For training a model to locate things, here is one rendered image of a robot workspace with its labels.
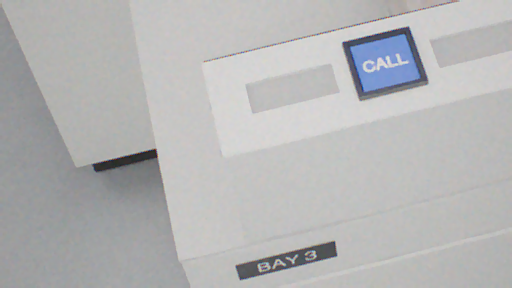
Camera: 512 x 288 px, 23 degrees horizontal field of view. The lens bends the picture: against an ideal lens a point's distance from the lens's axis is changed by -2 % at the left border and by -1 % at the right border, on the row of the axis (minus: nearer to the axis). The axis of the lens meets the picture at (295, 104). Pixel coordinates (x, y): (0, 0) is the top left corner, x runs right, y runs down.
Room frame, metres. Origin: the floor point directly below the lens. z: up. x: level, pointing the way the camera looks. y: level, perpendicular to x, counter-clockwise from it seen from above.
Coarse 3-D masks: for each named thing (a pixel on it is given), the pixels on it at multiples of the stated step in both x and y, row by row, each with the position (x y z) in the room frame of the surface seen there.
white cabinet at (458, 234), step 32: (480, 192) 0.54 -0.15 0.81; (352, 224) 0.53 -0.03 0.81; (384, 224) 0.53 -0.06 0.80; (416, 224) 0.53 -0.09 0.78; (448, 224) 0.53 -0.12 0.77; (480, 224) 0.54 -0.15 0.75; (224, 256) 0.52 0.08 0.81; (256, 256) 0.52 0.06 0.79; (288, 256) 0.52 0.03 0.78; (320, 256) 0.52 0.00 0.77; (352, 256) 0.53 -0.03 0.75; (384, 256) 0.53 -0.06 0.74; (416, 256) 0.53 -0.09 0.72; (448, 256) 0.53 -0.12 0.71; (480, 256) 0.54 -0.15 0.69
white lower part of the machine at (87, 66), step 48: (0, 0) 1.13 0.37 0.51; (48, 0) 1.13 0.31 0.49; (96, 0) 1.13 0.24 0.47; (48, 48) 1.13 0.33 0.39; (96, 48) 1.13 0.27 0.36; (48, 96) 1.12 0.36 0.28; (96, 96) 1.13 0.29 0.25; (144, 96) 1.13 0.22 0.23; (96, 144) 1.13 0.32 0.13; (144, 144) 1.13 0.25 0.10
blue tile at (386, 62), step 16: (352, 48) 0.60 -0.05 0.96; (368, 48) 0.59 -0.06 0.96; (384, 48) 0.59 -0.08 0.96; (400, 48) 0.59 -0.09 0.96; (368, 64) 0.58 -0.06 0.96; (384, 64) 0.58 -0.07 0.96; (400, 64) 0.57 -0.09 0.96; (368, 80) 0.56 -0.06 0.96; (384, 80) 0.56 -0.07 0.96; (400, 80) 0.56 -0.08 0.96
